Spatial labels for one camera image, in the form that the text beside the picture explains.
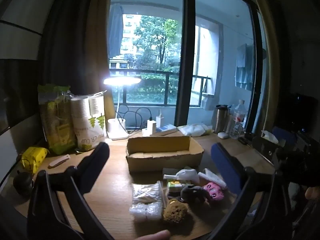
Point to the clear cotton swab bag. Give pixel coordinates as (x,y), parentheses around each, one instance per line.
(147,192)

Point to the white folding knife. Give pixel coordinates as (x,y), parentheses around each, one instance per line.
(59,161)

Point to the pink plush toy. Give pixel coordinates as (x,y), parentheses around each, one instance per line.
(213,192)

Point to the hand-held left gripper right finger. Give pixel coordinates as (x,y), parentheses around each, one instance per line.
(225,165)

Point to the large white charger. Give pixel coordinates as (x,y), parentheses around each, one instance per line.
(151,127)

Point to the cardboard box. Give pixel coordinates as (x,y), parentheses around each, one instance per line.
(162,158)

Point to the black balcony railing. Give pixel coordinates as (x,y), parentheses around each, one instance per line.
(155,73)

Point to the green paper cup pack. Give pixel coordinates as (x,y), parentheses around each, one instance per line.
(56,122)

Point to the clear water bottle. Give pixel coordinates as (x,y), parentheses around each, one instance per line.
(237,122)

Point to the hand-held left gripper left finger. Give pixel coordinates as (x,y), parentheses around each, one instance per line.
(96,160)

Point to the person's left hand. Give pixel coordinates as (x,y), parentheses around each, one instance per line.
(155,236)

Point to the white plastic bag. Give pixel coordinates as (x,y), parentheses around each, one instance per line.
(195,130)

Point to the hanging dark garment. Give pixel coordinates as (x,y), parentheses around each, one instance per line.
(116,30)

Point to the blue and white box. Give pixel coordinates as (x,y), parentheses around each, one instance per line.
(166,129)

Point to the brown plush toy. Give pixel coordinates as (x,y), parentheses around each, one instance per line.
(175,212)

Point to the black appliance with lights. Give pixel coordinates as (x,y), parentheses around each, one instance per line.
(301,115)

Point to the yellow tissue pack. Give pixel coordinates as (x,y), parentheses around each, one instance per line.
(33,158)

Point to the white desk lamp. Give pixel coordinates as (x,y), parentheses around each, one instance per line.
(116,128)

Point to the bubble wrap bundle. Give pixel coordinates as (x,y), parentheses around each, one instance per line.
(146,211)

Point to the white plastic packet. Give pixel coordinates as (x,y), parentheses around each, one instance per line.
(213,177)

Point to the black round pot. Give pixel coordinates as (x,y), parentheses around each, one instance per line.
(22,183)

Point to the grey plush toy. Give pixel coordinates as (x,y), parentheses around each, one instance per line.
(192,193)

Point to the green small packet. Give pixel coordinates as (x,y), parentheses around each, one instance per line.
(176,186)

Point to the hanging light blue towel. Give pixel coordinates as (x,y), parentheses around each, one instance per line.
(243,67)

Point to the white earbuds case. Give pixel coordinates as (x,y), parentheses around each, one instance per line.
(223,135)

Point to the tissue box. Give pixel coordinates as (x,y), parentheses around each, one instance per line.
(271,138)

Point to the person's right hand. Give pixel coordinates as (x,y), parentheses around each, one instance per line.
(313,192)

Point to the white power strip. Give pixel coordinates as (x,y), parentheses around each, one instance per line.
(145,132)

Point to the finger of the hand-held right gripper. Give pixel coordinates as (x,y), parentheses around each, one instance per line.
(263,148)

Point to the dark curtain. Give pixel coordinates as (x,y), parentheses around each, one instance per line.
(67,42)

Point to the beige curtain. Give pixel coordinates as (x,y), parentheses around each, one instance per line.
(101,55)

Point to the black small object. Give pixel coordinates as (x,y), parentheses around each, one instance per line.
(245,138)

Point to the steel thermos cup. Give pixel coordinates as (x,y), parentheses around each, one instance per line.
(221,118)

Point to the white paper cup pack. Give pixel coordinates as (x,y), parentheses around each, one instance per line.
(88,120)

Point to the small white charger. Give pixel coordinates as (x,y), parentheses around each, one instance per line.
(159,120)

